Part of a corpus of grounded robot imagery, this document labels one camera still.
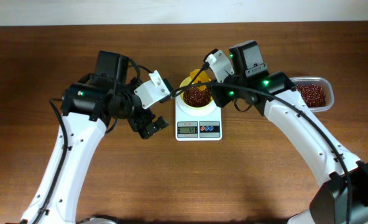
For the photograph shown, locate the yellow plastic measuring scoop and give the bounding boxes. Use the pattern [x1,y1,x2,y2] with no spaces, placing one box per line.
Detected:
[189,69,211,85]

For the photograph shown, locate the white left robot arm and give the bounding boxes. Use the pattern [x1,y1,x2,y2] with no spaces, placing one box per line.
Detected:
[20,72,173,223]

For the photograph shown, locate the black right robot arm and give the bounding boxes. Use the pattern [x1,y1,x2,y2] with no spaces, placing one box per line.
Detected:
[204,40,368,224]

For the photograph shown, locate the red beans in bowl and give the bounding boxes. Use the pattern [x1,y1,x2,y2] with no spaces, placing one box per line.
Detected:
[183,87,211,108]

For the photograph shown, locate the white digital kitchen scale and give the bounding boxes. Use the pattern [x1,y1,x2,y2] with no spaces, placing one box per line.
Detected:
[175,98,223,141]

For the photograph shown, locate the yellow plastic bowl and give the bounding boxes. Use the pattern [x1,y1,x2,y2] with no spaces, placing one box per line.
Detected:
[177,76,214,109]

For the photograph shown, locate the red adzuki beans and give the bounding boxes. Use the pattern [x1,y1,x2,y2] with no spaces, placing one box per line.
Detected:
[297,84,326,108]

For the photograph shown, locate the clear plastic food container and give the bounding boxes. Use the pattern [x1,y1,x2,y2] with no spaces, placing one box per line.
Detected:
[291,77,334,113]

